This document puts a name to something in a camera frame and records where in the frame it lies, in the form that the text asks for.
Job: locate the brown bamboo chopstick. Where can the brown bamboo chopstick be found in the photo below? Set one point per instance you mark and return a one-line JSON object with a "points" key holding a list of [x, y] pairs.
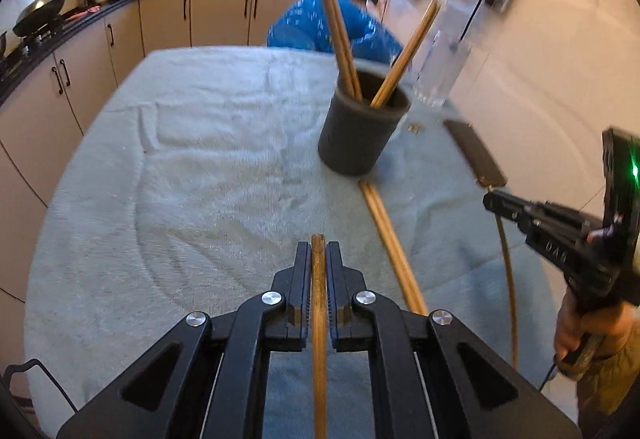
{"points": [[396, 241], [509, 269], [330, 24], [340, 26], [319, 369], [386, 244], [408, 56], [400, 61]]}

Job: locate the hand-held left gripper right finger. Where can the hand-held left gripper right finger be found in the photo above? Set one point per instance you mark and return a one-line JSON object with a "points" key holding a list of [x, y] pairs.
{"points": [[334, 279]]}

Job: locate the person's right forearm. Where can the person's right forearm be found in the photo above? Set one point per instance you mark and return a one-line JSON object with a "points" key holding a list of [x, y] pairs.
{"points": [[610, 379]]}

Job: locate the black wok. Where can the black wok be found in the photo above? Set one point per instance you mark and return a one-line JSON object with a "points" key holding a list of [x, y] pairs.
{"points": [[37, 11]]}

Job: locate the beige base cabinets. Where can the beige base cabinets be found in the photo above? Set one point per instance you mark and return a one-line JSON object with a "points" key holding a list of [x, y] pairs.
{"points": [[60, 99]]}

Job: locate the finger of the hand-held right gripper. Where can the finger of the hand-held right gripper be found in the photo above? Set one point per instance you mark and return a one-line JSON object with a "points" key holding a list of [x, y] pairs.
{"points": [[530, 221], [550, 209]]}

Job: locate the grey-blue towel table cover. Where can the grey-blue towel table cover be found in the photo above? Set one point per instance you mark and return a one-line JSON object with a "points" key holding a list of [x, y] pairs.
{"points": [[200, 199]]}

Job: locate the dark grey utensil holder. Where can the dark grey utensil holder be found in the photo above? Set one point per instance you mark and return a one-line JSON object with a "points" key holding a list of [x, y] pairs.
{"points": [[360, 134]]}

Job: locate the blue plastic bag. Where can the blue plastic bag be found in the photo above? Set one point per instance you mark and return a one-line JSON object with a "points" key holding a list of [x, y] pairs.
{"points": [[300, 29]]}

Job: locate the person's right hand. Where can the person's right hand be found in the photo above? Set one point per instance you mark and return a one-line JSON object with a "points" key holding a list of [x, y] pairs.
{"points": [[567, 319]]}

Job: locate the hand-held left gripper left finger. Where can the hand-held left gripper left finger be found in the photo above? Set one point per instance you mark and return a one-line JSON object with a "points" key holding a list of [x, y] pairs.
{"points": [[302, 279]]}

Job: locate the brown wood chips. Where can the brown wood chips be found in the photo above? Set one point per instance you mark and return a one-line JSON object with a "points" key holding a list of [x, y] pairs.
{"points": [[413, 128]]}

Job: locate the clear plastic water bottle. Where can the clear plastic water bottle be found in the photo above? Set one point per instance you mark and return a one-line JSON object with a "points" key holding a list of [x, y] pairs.
{"points": [[450, 44]]}

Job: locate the gas stove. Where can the gas stove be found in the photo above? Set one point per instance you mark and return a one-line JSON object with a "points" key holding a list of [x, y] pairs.
{"points": [[25, 46]]}

